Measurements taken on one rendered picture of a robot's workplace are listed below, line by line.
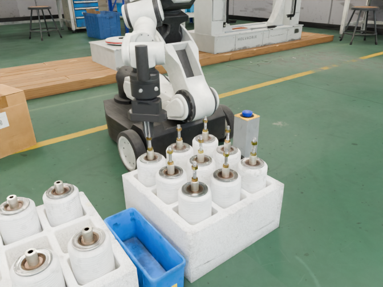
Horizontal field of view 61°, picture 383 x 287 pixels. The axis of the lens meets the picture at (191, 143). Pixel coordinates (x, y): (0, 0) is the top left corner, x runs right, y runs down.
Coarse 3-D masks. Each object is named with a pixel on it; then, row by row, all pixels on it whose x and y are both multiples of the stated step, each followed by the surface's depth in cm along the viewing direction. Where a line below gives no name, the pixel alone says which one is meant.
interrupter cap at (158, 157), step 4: (140, 156) 110; (144, 156) 110; (156, 156) 110; (160, 156) 110; (140, 160) 107; (144, 160) 107; (148, 160) 108; (152, 160) 108; (156, 160) 107; (160, 160) 107
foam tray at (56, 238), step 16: (80, 192) 104; (48, 224) 90; (64, 224) 90; (80, 224) 92; (96, 224) 90; (0, 240) 85; (32, 240) 85; (48, 240) 85; (64, 240) 91; (112, 240) 84; (0, 256) 80; (16, 256) 84; (64, 256) 80; (0, 272) 83; (64, 272) 75; (112, 272) 75; (128, 272) 75
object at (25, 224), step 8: (32, 200) 90; (32, 208) 87; (0, 216) 83; (8, 216) 83; (16, 216) 83; (24, 216) 84; (32, 216) 87; (0, 224) 84; (8, 224) 83; (16, 224) 84; (24, 224) 85; (32, 224) 87; (8, 232) 84; (16, 232) 84; (24, 232) 85; (32, 232) 87; (8, 240) 86; (16, 240) 85
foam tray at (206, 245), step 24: (144, 192) 103; (264, 192) 103; (144, 216) 108; (168, 216) 93; (216, 216) 92; (240, 216) 97; (264, 216) 106; (168, 240) 98; (192, 240) 87; (216, 240) 94; (240, 240) 102; (192, 264) 91; (216, 264) 98
